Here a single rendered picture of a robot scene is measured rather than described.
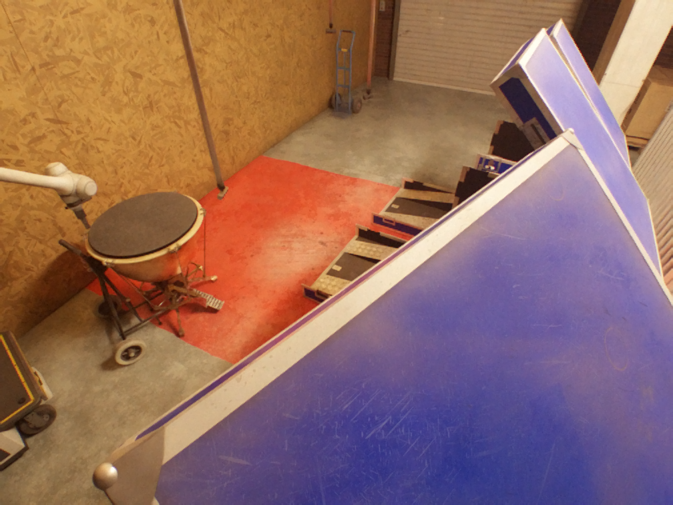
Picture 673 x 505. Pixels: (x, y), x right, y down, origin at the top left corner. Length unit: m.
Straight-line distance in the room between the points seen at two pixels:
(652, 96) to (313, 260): 4.96
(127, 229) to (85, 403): 1.13
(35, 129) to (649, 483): 3.20
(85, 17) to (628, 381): 3.29
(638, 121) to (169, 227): 5.86
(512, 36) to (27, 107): 6.78
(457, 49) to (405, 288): 7.18
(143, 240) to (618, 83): 4.18
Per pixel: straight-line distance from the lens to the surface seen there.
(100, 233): 2.47
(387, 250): 3.00
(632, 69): 4.28
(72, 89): 3.09
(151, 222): 2.39
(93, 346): 2.99
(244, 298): 2.81
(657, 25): 4.24
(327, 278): 2.81
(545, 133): 1.47
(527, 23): 7.39
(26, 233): 3.10
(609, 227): 0.95
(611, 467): 0.77
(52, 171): 2.17
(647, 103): 6.21
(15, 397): 2.59
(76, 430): 2.68
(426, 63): 7.70
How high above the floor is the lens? 2.07
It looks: 42 degrees down
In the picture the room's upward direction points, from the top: straight up
